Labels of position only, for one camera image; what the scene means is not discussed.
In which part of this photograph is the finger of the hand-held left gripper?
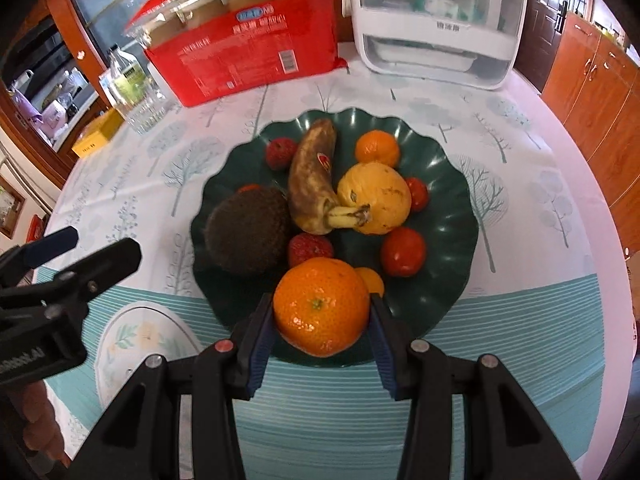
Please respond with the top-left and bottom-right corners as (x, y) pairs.
(0, 237), (142, 322)
(0, 226), (80, 287)

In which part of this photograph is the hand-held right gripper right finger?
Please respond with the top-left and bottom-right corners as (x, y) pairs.
(369, 295), (583, 480)

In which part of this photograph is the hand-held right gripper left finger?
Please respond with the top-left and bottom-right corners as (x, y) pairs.
(67, 292), (276, 480)

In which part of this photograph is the orange mandarin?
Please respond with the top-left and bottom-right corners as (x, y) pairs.
(272, 256), (372, 358)

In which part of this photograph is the dark green scalloped plate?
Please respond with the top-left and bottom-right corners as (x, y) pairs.
(190, 107), (480, 368)

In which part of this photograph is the person's left hand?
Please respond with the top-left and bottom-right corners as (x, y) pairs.
(20, 377), (69, 469)

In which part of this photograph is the small orange tangerine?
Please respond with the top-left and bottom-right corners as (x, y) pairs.
(354, 266), (386, 298)
(355, 130), (402, 168)

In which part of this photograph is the white floral plate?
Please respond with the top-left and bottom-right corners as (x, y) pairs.
(95, 301), (203, 411)

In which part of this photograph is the brown fuzzy kiwi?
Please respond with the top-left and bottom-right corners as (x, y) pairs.
(205, 186), (291, 277)

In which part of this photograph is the yellow cardboard box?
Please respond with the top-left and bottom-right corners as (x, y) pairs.
(71, 108), (125, 159)

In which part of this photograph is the tree-print tablecloth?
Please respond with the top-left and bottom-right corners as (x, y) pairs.
(32, 55), (640, 480)

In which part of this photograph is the large yellow orange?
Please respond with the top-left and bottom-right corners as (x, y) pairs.
(336, 161), (413, 236)

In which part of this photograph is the clear glass cup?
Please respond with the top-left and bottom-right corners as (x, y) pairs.
(125, 87), (168, 135)

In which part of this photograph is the glass display cabinet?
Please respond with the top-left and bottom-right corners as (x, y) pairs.
(0, 0), (118, 186)

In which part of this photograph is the clear plastic bottle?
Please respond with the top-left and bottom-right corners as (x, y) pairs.
(100, 44), (151, 116)

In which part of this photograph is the brown spotted banana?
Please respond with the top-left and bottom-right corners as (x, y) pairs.
(287, 119), (372, 235)

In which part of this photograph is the red paper cup pack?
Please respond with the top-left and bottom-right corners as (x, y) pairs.
(125, 0), (348, 108)

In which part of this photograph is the wooden cabinet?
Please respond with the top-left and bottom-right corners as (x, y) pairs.
(542, 10), (640, 266)

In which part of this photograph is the white countertop appliance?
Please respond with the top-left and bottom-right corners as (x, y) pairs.
(345, 0), (531, 92)

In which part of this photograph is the dark wooden door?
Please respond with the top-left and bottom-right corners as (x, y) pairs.
(512, 0), (573, 93)

